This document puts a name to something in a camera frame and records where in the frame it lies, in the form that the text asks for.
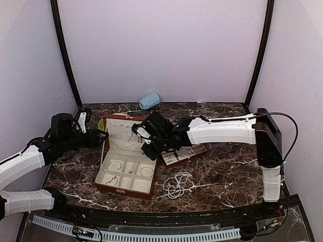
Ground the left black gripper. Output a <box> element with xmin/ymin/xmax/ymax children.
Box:
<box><xmin>61</xmin><ymin>129</ymin><xmax>109</xmax><ymax>152</ymax></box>

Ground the small red jewelry tray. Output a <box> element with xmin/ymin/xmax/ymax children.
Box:
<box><xmin>161</xmin><ymin>144</ymin><xmax>207</xmax><ymax>167</ymax></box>

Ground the large red jewelry box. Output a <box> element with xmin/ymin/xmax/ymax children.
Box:
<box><xmin>95</xmin><ymin>114</ymin><xmax>158</xmax><ymax>200</ymax></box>

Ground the silver link bracelet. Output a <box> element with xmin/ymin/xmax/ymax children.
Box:
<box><xmin>107</xmin><ymin>161</ymin><xmax>123</xmax><ymax>171</ymax></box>

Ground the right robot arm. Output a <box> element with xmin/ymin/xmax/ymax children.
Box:
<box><xmin>132</xmin><ymin>108</ymin><xmax>299</xmax><ymax>219</ymax></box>

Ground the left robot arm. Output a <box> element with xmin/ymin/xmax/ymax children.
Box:
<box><xmin>1</xmin><ymin>111</ymin><xmax>109</xmax><ymax>220</ymax></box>

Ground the green bowl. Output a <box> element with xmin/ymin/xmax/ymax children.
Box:
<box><xmin>97</xmin><ymin>119</ymin><xmax>104</xmax><ymax>131</ymax></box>

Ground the light blue faceted cup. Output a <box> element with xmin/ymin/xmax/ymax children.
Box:
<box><xmin>139</xmin><ymin>92</ymin><xmax>160</xmax><ymax>110</ymax></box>

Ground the chunky pearl necklace in lid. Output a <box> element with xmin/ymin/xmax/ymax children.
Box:
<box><xmin>123</xmin><ymin>125</ymin><xmax>133</xmax><ymax>143</ymax></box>

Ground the long white pearl necklace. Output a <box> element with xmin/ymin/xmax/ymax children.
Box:
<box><xmin>163</xmin><ymin>172</ymin><xmax>194</xmax><ymax>201</ymax></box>

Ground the white cable duct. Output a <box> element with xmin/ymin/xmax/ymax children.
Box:
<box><xmin>32</xmin><ymin>215</ymin><xmax>241</xmax><ymax>241</ymax></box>

